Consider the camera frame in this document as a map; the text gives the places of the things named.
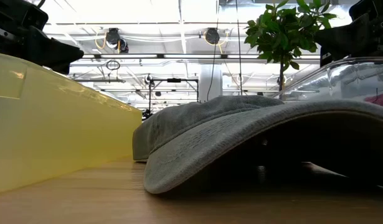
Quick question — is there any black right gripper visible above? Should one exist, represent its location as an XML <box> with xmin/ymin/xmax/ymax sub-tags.
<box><xmin>314</xmin><ymin>0</ymin><xmax>383</xmax><ymax>68</ymax></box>

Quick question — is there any black ceiling cord reel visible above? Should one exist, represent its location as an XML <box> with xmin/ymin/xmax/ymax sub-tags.
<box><xmin>105</xmin><ymin>27</ymin><xmax>121</xmax><ymax>49</ymax></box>
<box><xmin>204</xmin><ymin>27</ymin><xmax>221</xmax><ymax>45</ymax></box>

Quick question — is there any grey-blue denim cap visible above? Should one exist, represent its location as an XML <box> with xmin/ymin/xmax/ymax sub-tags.
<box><xmin>132</xmin><ymin>95</ymin><xmax>383</xmax><ymax>195</ymax></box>

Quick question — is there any black metal stand frame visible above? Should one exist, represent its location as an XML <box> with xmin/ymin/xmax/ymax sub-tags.
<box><xmin>141</xmin><ymin>77</ymin><xmax>200</xmax><ymax>121</ymax></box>

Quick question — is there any hanging coiled black cable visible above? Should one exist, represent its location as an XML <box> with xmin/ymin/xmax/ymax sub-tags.
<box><xmin>105</xmin><ymin>59</ymin><xmax>121</xmax><ymax>72</ymax></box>

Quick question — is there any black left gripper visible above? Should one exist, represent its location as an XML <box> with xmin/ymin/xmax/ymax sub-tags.
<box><xmin>0</xmin><ymin>0</ymin><xmax>85</xmax><ymax>75</ymax></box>

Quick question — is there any green potted plant black pot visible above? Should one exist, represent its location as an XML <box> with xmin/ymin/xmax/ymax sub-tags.
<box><xmin>244</xmin><ymin>0</ymin><xmax>338</xmax><ymax>100</ymax></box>

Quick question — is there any clear plastic bin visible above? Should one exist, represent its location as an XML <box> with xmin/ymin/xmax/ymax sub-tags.
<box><xmin>272</xmin><ymin>56</ymin><xmax>383</xmax><ymax>110</ymax></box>

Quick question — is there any maroon cap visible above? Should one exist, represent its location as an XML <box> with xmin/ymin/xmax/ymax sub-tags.
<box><xmin>364</xmin><ymin>91</ymin><xmax>383</xmax><ymax>110</ymax></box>

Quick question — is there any yellow translucent plastic bin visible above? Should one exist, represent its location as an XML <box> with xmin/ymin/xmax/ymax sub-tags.
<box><xmin>0</xmin><ymin>52</ymin><xmax>143</xmax><ymax>195</ymax></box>

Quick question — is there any long ceiling light bar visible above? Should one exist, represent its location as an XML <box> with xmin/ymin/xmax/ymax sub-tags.
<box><xmin>69</xmin><ymin>53</ymin><xmax>321</xmax><ymax>60</ymax></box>

